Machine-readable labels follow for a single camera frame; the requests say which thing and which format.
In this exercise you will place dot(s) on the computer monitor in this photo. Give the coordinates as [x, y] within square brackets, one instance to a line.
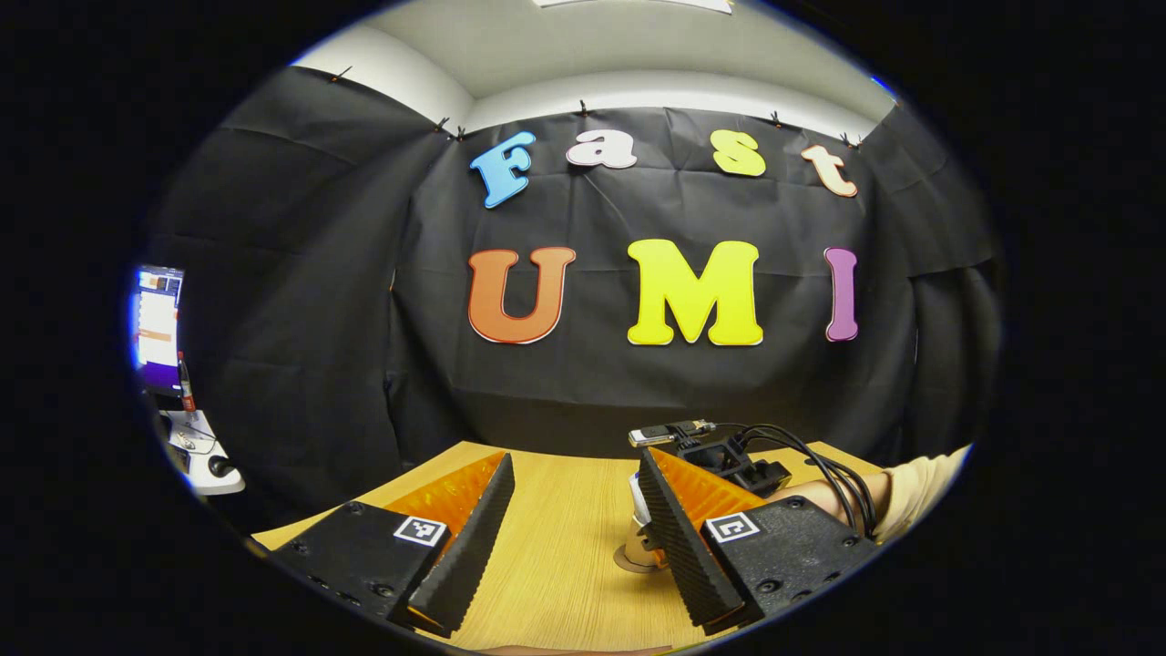
[159, 319]

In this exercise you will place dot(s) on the white side desk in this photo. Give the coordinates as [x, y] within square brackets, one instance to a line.
[191, 428]

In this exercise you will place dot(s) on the round beige coaster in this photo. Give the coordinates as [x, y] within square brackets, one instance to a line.
[627, 563]

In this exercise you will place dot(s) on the small red bottle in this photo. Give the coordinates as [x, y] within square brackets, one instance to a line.
[186, 387]

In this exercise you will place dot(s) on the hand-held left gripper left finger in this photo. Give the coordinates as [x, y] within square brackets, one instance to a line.
[474, 538]

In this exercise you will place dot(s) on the black backdrop cloth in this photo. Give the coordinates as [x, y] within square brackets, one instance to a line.
[592, 392]

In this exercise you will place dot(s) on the black computer mouse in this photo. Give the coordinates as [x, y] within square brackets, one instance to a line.
[221, 466]

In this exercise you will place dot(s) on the ceiling light panel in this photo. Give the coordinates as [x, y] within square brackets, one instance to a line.
[638, 4]

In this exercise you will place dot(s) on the beige cup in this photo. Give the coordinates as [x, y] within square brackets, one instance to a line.
[649, 547]

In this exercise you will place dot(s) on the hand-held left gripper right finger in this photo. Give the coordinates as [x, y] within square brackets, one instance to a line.
[688, 547]

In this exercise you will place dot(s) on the white toothpaste tube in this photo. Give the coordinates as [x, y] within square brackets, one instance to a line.
[639, 501]

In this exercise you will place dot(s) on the wooden desktop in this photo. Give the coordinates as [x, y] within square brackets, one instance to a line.
[565, 547]

